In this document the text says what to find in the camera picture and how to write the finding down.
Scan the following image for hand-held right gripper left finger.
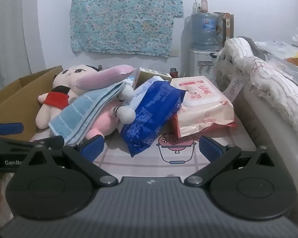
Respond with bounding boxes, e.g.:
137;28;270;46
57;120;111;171
19;135;118;187

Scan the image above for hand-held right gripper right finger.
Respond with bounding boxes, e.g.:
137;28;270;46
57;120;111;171
184;136;276;187

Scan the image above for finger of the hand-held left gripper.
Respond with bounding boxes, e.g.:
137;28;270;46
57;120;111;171
0;135;65;154
0;123;24;136

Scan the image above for brown cardboard box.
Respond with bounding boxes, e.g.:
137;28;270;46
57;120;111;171
0;65;64;142

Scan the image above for light blue towel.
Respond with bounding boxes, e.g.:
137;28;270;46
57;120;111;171
48;82;126;146

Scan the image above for red toothpaste box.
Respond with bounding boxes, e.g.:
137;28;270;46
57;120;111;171
169;114;239;138

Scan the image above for black-haired doll plush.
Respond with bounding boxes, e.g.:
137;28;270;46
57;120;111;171
35;64;101;130

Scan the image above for dark blue tissue packet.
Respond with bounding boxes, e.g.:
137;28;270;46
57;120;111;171
120;81;187;158

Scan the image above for pink panda-face plush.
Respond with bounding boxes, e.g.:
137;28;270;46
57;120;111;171
73;64;137;142

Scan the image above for gold foil box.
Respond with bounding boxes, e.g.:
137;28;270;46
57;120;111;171
136;67;173;87

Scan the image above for pink wet wipes pack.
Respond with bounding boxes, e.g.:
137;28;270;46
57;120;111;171
170;76;235;138

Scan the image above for printed paper label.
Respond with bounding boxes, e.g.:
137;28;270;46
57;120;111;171
223;76;246;100

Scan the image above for white fringed blanket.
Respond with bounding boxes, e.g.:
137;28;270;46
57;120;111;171
215;37;298;142

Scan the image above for white curtain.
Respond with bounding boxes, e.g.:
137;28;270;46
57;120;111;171
0;0;46;90

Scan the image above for blue water jug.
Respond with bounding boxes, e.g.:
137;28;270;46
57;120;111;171
191;11;219;51

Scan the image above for clear plastic bags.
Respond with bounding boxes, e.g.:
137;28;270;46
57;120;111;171
256;27;298;80

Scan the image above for wooden picture frame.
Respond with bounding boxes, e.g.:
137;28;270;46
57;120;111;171
214;12;235;48

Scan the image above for blue floral wall cloth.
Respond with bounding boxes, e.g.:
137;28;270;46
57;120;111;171
70;0;184;57

